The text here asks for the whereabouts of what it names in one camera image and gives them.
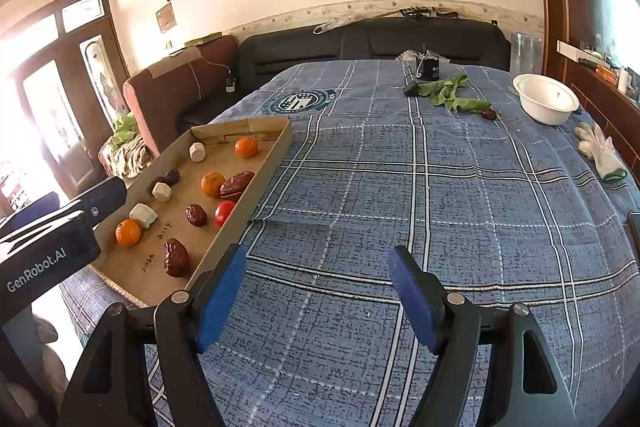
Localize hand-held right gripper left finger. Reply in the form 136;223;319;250
57;243;249;427

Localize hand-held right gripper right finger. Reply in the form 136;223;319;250
388;245;578;427

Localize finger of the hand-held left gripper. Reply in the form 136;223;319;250
75;177;129;229

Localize orange tangerine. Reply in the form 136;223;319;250
200;171;226;198
115;219;142;248
235;136;259;159

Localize large red date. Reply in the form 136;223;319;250
219;171;256;202
163;238;191;279

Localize red tomato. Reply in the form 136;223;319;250
214;200;237;228

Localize shallow cardboard box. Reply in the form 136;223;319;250
92;116;295;308

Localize person's left hand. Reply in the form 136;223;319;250
30;314;68;390

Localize patterned cloth bundle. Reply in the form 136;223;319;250
98;139;151;180

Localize green leafy vegetables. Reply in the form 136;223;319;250
111;114;138;145

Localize blue plaid blanket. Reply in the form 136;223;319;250
60;59;640;427

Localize wooden glass door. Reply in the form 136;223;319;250
0;0;131;212

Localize brown armchair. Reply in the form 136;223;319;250
122;34;240;158

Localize pile of green bean pods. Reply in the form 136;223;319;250
416;73;493;112

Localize black flat device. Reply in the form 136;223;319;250
626;212;640;253

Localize small black box device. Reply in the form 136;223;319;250
416;57;442;82

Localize white bowl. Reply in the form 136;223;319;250
512;73;581;126

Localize white knit glove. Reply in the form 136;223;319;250
573;123;628;182

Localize clear plastic bag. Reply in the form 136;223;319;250
395;49;451;64

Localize black sofa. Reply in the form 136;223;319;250
237;18;512;95

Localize clear plastic container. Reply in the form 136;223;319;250
509;32;545;78

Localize white plastic bag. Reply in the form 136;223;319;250
313;14;361;35

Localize white charger cable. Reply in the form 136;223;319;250
192;57;238;94

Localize small framed wall picture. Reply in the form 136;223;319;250
156;3;177;34

